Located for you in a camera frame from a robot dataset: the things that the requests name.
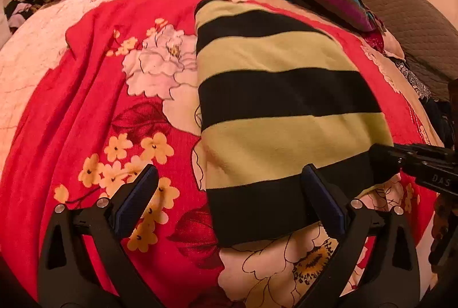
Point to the grey quilted headboard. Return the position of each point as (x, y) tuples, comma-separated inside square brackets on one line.
[(404, 0)]

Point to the red floral blanket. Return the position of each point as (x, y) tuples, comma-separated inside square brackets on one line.
[(71, 97)]

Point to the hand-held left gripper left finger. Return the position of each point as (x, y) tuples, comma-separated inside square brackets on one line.
[(136, 202)]

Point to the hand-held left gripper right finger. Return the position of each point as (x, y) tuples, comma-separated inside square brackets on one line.
[(324, 202)]

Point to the peach plush blanket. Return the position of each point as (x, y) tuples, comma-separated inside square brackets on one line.
[(28, 43)]

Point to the green black striped frog sweater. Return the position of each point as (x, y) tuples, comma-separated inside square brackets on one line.
[(279, 97)]

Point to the dark patterned cloth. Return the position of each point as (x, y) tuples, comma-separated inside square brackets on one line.
[(415, 79)]

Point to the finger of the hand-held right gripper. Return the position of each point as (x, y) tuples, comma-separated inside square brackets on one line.
[(386, 161)]

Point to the person's right hand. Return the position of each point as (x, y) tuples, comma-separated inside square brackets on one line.
[(445, 218)]

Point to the pile of dark clothes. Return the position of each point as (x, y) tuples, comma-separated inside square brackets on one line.
[(21, 7)]

